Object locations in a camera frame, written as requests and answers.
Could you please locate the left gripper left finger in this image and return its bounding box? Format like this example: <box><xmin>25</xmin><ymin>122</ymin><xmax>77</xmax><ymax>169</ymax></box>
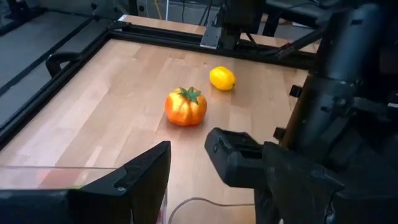
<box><xmin>68</xmin><ymin>140</ymin><xmax>172</xmax><ymax>224</ymax></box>

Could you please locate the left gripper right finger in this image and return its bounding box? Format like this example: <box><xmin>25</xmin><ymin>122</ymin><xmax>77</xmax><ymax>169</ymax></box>
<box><xmin>254</xmin><ymin>141</ymin><xmax>345</xmax><ymax>224</ymax></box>

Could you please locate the orange pumpkin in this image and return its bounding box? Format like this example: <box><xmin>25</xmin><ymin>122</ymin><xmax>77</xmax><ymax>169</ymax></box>
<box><xmin>164</xmin><ymin>86</ymin><xmax>208</xmax><ymax>128</ymax></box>

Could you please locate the yellow lemon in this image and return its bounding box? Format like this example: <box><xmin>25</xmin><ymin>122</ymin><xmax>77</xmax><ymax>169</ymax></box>
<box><xmin>208</xmin><ymin>65</ymin><xmax>236</xmax><ymax>91</ymax></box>

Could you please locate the clear plastic bin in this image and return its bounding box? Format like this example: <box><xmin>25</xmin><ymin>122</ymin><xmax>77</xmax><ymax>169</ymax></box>
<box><xmin>0</xmin><ymin>166</ymin><xmax>121</xmax><ymax>191</ymax></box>

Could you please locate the grey cable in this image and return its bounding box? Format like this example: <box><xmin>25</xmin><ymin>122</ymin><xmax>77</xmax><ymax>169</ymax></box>
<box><xmin>167</xmin><ymin>196</ymin><xmax>256</xmax><ymax>224</ymax></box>

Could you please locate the black table frame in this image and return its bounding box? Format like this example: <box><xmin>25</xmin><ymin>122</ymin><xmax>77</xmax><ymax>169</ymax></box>
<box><xmin>0</xmin><ymin>20</ymin><xmax>317</xmax><ymax>150</ymax></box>

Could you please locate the black frame clamp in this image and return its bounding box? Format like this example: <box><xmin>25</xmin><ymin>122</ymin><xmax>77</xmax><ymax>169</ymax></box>
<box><xmin>45</xmin><ymin>52</ymin><xmax>82</xmax><ymax>78</ymax></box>

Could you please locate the black stand frame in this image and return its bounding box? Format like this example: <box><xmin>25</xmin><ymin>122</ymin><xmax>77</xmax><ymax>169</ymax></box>
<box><xmin>0</xmin><ymin>0</ymin><xmax>47</xmax><ymax>35</ymax></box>

